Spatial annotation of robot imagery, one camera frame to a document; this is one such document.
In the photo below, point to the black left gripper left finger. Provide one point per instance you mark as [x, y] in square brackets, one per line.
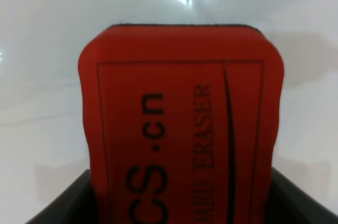
[77, 204]

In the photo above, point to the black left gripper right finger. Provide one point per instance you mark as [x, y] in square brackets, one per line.
[284, 202]

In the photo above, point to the red whiteboard eraser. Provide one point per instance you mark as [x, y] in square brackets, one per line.
[181, 122]

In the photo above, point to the white aluminium-framed whiteboard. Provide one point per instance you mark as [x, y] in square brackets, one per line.
[43, 146]

